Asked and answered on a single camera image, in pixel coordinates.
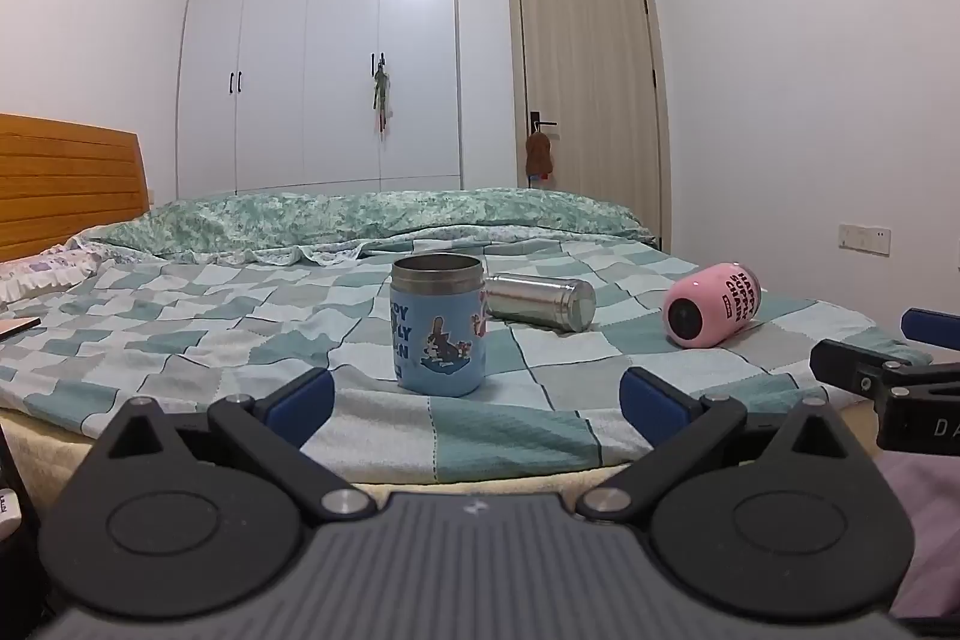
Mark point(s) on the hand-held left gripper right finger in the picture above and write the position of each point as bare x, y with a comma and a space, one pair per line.
651, 401

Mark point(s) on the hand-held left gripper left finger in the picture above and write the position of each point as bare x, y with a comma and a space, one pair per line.
304, 401

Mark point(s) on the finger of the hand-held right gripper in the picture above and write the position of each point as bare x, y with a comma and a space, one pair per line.
934, 326
851, 364

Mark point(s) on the pink cup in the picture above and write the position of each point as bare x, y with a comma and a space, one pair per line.
712, 306

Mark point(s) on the silver steel cup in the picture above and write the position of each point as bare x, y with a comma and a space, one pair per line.
536, 299

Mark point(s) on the blue cartoon print cup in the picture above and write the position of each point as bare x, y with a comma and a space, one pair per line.
439, 340

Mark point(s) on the purple cloth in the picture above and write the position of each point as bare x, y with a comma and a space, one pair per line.
926, 520

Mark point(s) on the green checkered blanket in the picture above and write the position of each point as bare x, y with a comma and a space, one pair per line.
225, 325

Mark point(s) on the green floral quilt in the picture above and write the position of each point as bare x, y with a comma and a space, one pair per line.
375, 218

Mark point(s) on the beige mattress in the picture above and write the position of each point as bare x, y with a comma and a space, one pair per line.
45, 452

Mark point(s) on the brown hanging pouch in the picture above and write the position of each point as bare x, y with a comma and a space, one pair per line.
539, 156

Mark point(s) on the floral ruffled pillow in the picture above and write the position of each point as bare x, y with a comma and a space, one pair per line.
45, 269

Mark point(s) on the flat dark phone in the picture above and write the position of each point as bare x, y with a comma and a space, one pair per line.
15, 326

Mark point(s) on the light wooden door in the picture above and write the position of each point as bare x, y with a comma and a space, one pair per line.
592, 100

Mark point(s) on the wooden headboard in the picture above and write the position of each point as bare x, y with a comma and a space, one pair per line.
67, 183

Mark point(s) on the green hanging ornament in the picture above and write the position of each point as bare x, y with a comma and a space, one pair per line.
381, 85

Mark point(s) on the white wardrobe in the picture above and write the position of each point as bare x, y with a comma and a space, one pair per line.
315, 48

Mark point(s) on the white wall socket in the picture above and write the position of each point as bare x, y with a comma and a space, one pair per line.
865, 237

